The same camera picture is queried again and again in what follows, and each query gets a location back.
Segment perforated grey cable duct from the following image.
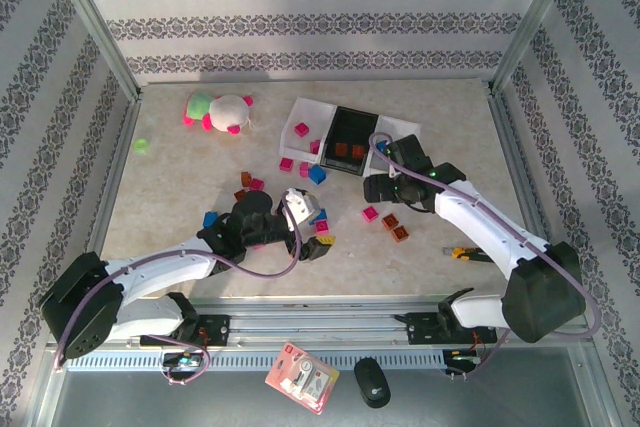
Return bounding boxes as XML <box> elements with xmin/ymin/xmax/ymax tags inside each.
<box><xmin>66</xmin><ymin>350</ymin><xmax>446</xmax><ymax>372</ymax></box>

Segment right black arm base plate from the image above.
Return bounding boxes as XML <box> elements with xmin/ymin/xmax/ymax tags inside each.
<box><xmin>394</xmin><ymin>310</ymin><xmax>499</xmax><ymax>346</ymax></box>

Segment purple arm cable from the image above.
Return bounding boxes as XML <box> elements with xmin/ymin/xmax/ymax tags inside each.
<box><xmin>368</xmin><ymin>131</ymin><xmax>601</xmax><ymax>383</ymax></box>
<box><xmin>53</xmin><ymin>196</ymin><xmax>304</xmax><ymax>387</ymax></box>

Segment right aluminium table side rail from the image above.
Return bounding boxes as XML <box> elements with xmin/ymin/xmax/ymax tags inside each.
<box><xmin>489</xmin><ymin>89</ymin><xmax>569</xmax><ymax>308</ymax></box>

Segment aluminium table side rail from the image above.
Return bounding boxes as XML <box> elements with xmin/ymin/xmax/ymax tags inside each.
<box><xmin>489</xmin><ymin>89</ymin><xmax>569</xmax><ymax>308</ymax></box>
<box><xmin>67</xmin><ymin>89</ymin><xmax>144</xmax><ymax>311</ymax></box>

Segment white pink green plush toy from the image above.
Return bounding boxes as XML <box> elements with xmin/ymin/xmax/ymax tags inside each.
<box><xmin>182</xmin><ymin>90</ymin><xmax>256</xmax><ymax>136</ymax></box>

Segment small circuit board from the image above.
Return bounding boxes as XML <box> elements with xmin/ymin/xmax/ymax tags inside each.
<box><xmin>162</xmin><ymin>352</ymin><xmax>204</xmax><ymax>369</ymax></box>
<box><xmin>443</xmin><ymin>349</ymin><xmax>482</xmax><ymax>367</ymax></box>

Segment right small circuit board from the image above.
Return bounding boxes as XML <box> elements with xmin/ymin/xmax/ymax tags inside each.
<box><xmin>443</xmin><ymin>349</ymin><xmax>482</xmax><ymax>367</ymax></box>

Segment left small circuit board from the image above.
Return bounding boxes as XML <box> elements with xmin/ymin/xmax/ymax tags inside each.
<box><xmin>162</xmin><ymin>352</ymin><xmax>204</xmax><ymax>369</ymax></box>

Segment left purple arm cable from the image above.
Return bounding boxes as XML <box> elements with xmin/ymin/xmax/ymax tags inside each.
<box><xmin>53</xmin><ymin>196</ymin><xmax>304</xmax><ymax>387</ymax></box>

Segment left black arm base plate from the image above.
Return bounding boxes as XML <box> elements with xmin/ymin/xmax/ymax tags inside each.
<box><xmin>139</xmin><ymin>314</ymin><xmax>231</xmax><ymax>347</ymax></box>

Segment left aluminium frame post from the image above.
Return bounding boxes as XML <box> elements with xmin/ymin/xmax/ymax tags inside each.
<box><xmin>42</xmin><ymin>0</ymin><xmax>144</xmax><ymax>101</ymax></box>

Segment red blister pack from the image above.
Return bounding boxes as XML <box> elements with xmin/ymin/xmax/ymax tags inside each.
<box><xmin>264</xmin><ymin>341</ymin><xmax>341</xmax><ymax>416</ymax></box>

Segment left aluminium table side rail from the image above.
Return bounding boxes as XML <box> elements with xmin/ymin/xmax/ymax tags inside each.
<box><xmin>67</xmin><ymin>89</ymin><xmax>144</xmax><ymax>311</ymax></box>

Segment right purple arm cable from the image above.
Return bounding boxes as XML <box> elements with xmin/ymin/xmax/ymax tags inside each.
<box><xmin>368</xmin><ymin>131</ymin><xmax>601</xmax><ymax>383</ymax></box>

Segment black plastic bin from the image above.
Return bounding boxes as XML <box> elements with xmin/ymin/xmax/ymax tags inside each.
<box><xmin>318</xmin><ymin>105</ymin><xmax>380</xmax><ymax>177</ymax></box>

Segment aluminium mounting rail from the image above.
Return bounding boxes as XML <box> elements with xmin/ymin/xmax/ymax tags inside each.
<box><xmin>47</xmin><ymin>296</ymin><xmax>594</xmax><ymax>351</ymax></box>

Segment right aluminium frame post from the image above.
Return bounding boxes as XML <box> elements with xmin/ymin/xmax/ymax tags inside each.
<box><xmin>489</xmin><ymin>0</ymin><xmax>586</xmax><ymax>96</ymax></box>

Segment white plastic bin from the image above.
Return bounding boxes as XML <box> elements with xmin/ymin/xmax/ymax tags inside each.
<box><xmin>360</xmin><ymin>114</ymin><xmax>422</xmax><ymax>178</ymax></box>
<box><xmin>278</xmin><ymin>96</ymin><xmax>337</xmax><ymax>164</ymax></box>

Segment black computer mouse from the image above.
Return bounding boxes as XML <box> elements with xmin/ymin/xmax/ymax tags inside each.
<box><xmin>353</xmin><ymin>356</ymin><xmax>392</xmax><ymax>409</ymax></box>

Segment aluminium frame post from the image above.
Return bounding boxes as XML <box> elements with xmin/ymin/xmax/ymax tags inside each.
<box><xmin>489</xmin><ymin>0</ymin><xmax>586</xmax><ymax>96</ymax></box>
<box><xmin>42</xmin><ymin>0</ymin><xmax>144</xmax><ymax>101</ymax></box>

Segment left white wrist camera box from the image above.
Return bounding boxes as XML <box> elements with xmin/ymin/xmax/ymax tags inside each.
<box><xmin>282</xmin><ymin>188</ymin><xmax>322</xmax><ymax>226</ymax></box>

